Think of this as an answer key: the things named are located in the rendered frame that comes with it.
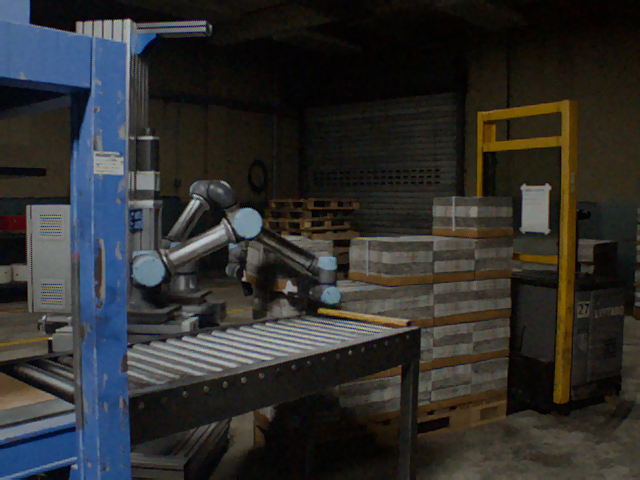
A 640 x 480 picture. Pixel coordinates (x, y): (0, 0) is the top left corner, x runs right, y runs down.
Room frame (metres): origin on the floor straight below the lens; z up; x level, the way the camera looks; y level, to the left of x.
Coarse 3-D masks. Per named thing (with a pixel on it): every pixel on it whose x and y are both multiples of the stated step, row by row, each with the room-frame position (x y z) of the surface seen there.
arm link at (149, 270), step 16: (224, 224) 2.61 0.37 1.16; (240, 224) 2.59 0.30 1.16; (256, 224) 2.61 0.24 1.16; (192, 240) 2.58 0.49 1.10; (208, 240) 2.58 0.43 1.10; (224, 240) 2.60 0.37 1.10; (240, 240) 2.62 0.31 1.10; (144, 256) 2.55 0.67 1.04; (160, 256) 2.52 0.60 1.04; (176, 256) 2.54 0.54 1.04; (192, 256) 2.57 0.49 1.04; (144, 272) 2.49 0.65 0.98; (160, 272) 2.50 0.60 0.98
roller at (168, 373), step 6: (132, 360) 1.85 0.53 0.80; (138, 360) 1.85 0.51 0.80; (132, 366) 1.83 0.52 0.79; (138, 366) 1.82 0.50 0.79; (144, 366) 1.80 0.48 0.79; (150, 366) 1.79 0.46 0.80; (156, 366) 1.78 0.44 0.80; (150, 372) 1.77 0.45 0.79; (156, 372) 1.76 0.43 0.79; (162, 372) 1.75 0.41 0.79; (168, 372) 1.73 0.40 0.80; (174, 372) 1.73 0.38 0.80; (180, 372) 1.72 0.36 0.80; (168, 378) 1.72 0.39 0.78; (174, 378) 1.70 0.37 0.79; (180, 378) 1.69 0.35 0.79
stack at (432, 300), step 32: (256, 288) 3.32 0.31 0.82; (352, 288) 3.28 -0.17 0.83; (384, 288) 3.32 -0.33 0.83; (416, 288) 3.42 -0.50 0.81; (448, 288) 3.54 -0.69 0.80; (352, 320) 3.22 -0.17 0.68; (448, 352) 3.54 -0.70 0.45; (352, 384) 3.22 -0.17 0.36; (384, 384) 3.32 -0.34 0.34; (448, 384) 3.54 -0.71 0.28; (288, 416) 3.05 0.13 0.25; (320, 416) 3.13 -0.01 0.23; (352, 416) 3.22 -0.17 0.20; (448, 416) 3.54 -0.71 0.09; (288, 448) 3.04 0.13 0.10; (320, 448) 3.28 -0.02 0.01
